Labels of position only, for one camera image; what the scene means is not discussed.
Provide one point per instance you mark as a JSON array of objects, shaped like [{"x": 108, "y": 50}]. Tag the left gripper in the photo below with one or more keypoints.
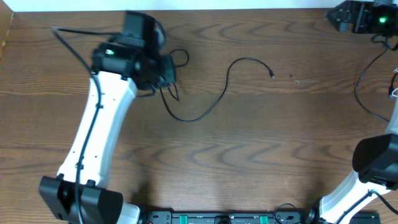
[{"x": 168, "y": 61}]

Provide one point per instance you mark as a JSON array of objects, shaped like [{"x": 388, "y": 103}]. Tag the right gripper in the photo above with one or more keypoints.
[{"x": 360, "y": 25}]

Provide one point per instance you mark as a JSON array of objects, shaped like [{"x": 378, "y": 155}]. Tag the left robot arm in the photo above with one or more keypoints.
[{"x": 130, "y": 61}]

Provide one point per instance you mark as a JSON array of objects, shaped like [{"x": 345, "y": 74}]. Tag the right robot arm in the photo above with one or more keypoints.
[{"x": 374, "y": 171}]

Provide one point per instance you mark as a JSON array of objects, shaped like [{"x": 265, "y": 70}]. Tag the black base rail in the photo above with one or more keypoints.
[{"x": 284, "y": 214}]

